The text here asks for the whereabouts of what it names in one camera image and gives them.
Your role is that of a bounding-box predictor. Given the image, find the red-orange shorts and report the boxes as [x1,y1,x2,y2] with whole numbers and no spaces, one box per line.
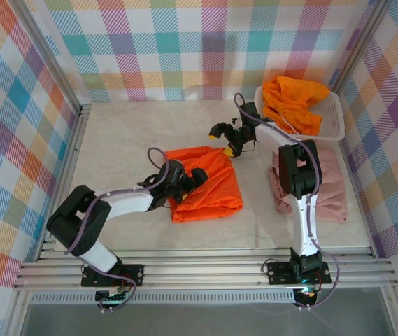
[163,145,244,224]

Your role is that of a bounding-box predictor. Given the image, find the light orange shorts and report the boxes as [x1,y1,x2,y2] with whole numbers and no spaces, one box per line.
[261,75,332,136]

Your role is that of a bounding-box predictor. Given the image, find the pink shorts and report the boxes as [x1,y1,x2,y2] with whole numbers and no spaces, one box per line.
[267,146,348,224]

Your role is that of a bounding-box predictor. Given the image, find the white plastic basket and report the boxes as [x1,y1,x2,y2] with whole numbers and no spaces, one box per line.
[253,85,346,143]

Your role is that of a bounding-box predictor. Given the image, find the small electronics board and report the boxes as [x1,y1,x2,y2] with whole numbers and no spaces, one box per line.
[95,288,129,305]
[294,286,320,302]

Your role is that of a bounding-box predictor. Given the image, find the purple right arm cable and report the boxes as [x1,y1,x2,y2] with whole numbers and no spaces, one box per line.
[233,92,342,311]

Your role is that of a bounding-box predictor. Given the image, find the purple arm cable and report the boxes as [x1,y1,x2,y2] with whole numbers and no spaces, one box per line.
[233,92,342,311]
[64,146,171,312]

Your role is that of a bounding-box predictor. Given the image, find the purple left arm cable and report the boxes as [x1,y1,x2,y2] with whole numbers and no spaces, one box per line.
[64,146,171,312]

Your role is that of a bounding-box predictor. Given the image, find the long aluminium base rail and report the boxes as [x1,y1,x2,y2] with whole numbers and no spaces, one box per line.
[13,257,397,290]

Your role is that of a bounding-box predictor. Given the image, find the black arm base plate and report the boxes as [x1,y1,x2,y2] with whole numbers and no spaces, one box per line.
[267,262,332,285]
[81,264,145,287]

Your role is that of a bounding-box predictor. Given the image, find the slotted grey cable duct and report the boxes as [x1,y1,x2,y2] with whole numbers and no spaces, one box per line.
[30,292,296,305]

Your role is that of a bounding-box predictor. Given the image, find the aluminium frame post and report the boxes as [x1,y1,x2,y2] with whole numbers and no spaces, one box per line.
[329,0,395,92]
[15,0,93,111]

